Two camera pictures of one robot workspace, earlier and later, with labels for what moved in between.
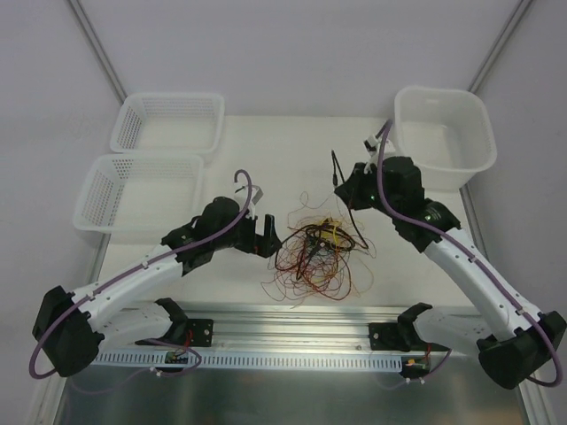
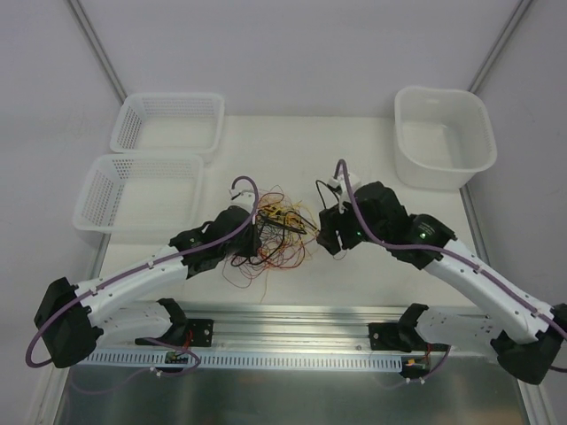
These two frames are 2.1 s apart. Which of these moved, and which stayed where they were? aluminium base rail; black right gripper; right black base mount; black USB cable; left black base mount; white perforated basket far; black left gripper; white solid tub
Moved: black right gripper; black USB cable
Stayed: black left gripper; left black base mount; aluminium base rail; white solid tub; right black base mount; white perforated basket far
